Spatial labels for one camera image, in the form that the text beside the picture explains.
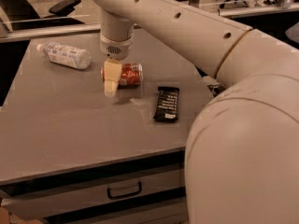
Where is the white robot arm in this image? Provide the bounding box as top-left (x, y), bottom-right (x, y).
top-left (93, 0), bottom-right (299, 224)

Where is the grey drawer cabinet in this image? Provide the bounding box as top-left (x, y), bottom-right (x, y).
top-left (0, 30), bottom-right (210, 224)

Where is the black drawer handle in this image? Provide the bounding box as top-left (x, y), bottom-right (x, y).
top-left (107, 181), bottom-right (143, 200)

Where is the red coke can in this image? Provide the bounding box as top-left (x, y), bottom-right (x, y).
top-left (101, 63), bottom-right (142, 87)

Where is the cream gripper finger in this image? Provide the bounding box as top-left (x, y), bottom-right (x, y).
top-left (104, 59), bottom-right (122, 97)

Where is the black office chair left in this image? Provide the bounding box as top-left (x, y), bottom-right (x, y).
top-left (0, 0), bottom-right (82, 31)

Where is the metal railing ledge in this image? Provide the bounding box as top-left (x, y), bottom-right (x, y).
top-left (0, 0), bottom-right (299, 44)

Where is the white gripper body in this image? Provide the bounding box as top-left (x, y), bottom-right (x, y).
top-left (100, 33), bottom-right (133, 60)

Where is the black snack bar wrapper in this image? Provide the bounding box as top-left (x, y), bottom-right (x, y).
top-left (153, 86), bottom-right (179, 122)

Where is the clear plastic water bottle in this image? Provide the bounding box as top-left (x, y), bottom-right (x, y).
top-left (36, 42), bottom-right (91, 70)

